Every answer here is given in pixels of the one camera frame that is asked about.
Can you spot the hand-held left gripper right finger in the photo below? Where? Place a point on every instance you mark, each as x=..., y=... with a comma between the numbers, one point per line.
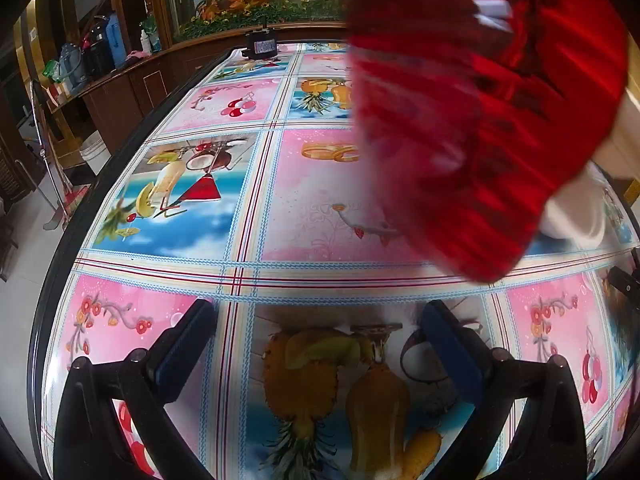
x=450, y=350

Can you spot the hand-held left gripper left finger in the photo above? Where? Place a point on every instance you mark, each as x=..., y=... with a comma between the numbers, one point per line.
x=187, y=345

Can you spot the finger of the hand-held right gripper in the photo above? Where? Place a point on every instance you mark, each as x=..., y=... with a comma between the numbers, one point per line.
x=627, y=282

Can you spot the white foam bowl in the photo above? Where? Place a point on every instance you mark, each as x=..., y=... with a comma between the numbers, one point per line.
x=575, y=210

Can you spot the large red scalloped plate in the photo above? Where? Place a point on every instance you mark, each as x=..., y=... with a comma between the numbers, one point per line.
x=475, y=135

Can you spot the grey dustpan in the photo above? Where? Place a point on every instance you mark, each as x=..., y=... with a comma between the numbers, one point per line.
x=52, y=223

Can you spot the red broom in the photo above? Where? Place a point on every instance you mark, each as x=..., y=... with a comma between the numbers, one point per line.
x=77, y=200

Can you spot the fruit print tablecloth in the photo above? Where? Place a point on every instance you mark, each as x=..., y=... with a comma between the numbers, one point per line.
x=310, y=200

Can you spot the white bucket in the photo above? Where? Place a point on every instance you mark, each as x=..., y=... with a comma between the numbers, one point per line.
x=95, y=155

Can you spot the mop and broom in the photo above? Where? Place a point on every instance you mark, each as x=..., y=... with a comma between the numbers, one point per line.
x=47, y=160

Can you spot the brown wooden cabinet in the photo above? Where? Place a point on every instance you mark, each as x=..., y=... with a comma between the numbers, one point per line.
x=145, y=80

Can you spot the pink cloth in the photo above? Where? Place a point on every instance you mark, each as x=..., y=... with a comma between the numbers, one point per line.
x=134, y=56

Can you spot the grey blue water jug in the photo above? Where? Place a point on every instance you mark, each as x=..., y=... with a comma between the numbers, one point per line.
x=72, y=67

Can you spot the white spray bottle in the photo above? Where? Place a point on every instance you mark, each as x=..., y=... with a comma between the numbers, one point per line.
x=145, y=44

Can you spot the green packet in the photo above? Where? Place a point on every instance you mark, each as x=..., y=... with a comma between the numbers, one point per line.
x=51, y=71

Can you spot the small black device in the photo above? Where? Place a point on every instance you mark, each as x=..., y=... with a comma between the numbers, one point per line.
x=260, y=45

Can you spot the blue thermos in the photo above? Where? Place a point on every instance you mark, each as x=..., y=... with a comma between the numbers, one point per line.
x=117, y=40

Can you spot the green bottle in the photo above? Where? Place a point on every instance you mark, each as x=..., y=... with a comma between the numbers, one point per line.
x=152, y=32

